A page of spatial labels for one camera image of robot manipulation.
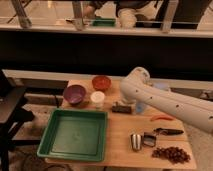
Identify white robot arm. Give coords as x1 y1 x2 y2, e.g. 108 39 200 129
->
120 67 213 134

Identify red bowl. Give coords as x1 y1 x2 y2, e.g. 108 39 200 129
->
92 75 111 91

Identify purple bowl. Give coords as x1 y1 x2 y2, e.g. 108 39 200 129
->
63 84 86 105

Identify white plastic cup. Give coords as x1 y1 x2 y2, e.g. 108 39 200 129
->
90 91 105 108

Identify black rectangular block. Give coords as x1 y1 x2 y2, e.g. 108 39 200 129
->
112 105 132 114

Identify blue round sponge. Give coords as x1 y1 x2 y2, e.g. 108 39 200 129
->
135 102 147 114

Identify green plastic tray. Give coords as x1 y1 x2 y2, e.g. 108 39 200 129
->
37 108 108 162

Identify round metal cup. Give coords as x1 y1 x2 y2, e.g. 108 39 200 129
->
130 134 142 151

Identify green background box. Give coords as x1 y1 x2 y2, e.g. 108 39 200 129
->
92 18 115 27

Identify metal square measuring cup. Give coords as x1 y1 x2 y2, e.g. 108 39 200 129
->
143 132 156 147

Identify brown grape bunch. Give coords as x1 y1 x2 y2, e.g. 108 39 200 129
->
152 147 191 164

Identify black side table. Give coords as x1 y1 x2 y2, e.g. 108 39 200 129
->
0 69 39 171

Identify black handled knife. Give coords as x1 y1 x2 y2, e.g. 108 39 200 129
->
154 128 184 135

